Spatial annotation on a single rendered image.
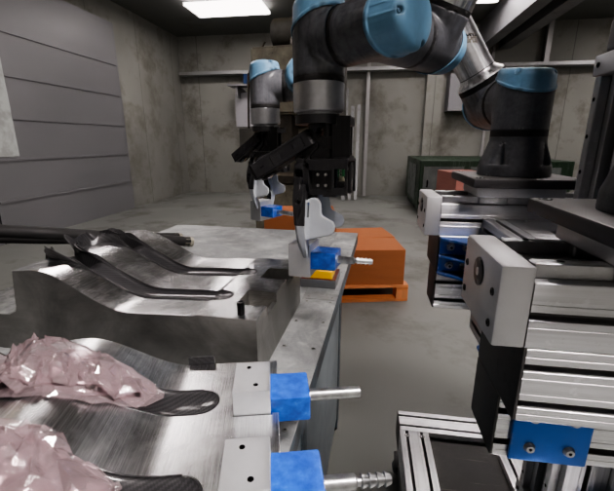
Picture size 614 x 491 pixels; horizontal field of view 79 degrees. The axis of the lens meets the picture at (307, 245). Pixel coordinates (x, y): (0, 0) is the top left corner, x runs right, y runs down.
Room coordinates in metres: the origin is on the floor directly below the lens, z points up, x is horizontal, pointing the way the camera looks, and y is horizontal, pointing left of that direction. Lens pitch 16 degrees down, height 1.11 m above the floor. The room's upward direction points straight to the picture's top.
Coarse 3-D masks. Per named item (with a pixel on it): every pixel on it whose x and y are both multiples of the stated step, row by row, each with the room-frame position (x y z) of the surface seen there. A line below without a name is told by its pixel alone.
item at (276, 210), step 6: (252, 204) 1.02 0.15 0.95; (264, 204) 1.02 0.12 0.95; (270, 204) 1.04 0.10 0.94; (252, 210) 1.02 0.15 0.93; (258, 210) 1.01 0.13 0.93; (264, 210) 1.00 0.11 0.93; (270, 210) 0.99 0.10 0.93; (276, 210) 1.00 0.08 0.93; (282, 210) 0.99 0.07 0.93; (252, 216) 1.02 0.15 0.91; (258, 216) 1.01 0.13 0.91; (264, 216) 1.02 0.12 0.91; (270, 216) 0.99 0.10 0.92; (276, 216) 1.00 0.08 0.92
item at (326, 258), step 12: (312, 240) 0.59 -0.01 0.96; (288, 252) 0.57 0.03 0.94; (300, 252) 0.57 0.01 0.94; (312, 252) 0.56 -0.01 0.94; (324, 252) 0.56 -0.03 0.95; (336, 252) 0.57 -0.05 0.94; (288, 264) 0.57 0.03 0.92; (300, 264) 0.57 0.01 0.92; (312, 264) 0.56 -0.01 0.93; (324, 264) 0.56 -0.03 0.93; (336, 264) 0.56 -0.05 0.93; (300, 276) 0.57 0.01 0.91
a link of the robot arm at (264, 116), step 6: (252, 108) 1.00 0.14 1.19; (258, 108) 0.99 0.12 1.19; (264, 108) 0.98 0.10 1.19; (270, 108) 0.99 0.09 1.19; (276, 108) 1.00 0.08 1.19; (252, 114) 1.00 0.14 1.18; (258, 114) 0.99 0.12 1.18; (264, 114) 0.98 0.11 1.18; (270, 114) 0.99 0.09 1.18; (276, 114) 1.00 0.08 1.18; (252, 120) 1.00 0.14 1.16; (258, 120) 0.99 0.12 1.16; (264, 120) 0.98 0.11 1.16; (270, 120) 0.99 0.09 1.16; (276, 120) 1.00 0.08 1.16; (276, 126) 1.01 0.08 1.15
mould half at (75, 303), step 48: (144, 240) 0.71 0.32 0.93; (48, 288) 0.51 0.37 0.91; (96, 288) 0.52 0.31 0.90; (192, 288) 0.56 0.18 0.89; (240, 288) 0.55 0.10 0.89; (288, 288) 0.61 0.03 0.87; (0, 336) 0.53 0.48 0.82; (96, 336) 0.49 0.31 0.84; (144, 336) 0.48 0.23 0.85; (192, 336) 0.46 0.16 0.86; (240, 336) 0.45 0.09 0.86
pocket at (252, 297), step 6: (246, 294) 0.53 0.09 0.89; (252, 294) 0.54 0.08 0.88; (258, 294) 0.54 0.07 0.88; (264, 294) 0.54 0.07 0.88; (270, 294) 0.54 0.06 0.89; (276, 294) 0.53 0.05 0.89; (246, 300) 0.53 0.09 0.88; (252, 300) 0.54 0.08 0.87; (258, 300) 0.54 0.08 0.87; (264, 300) 0.54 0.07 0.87; (270, 300) 0.54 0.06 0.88; (276, 300) 0.53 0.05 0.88; (270, 306) 0.52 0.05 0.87
